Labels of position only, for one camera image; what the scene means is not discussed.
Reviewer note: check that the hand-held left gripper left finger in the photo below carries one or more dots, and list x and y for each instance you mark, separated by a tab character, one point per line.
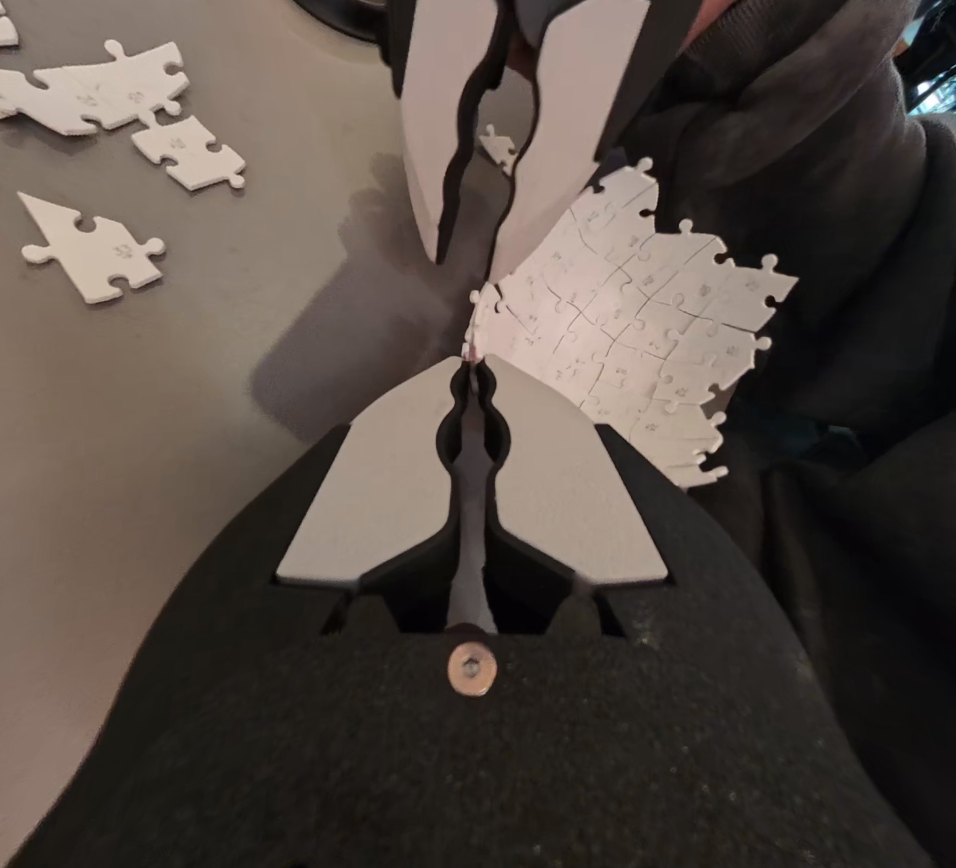
373	494

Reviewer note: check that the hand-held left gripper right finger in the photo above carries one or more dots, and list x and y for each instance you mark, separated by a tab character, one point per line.
575	494

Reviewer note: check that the person's right forearm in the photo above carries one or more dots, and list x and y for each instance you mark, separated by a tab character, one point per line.
784	158

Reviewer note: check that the partly built puzzle ball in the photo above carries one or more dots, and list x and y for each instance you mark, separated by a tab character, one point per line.
642	330

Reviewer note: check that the scatter of white puzzle pieces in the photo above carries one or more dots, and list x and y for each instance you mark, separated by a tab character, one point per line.
82	98

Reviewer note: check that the white jigsaw puzzle piece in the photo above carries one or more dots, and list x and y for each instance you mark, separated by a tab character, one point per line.
499	147

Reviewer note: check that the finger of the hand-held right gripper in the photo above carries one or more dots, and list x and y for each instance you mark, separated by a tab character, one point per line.
441	61
582	98

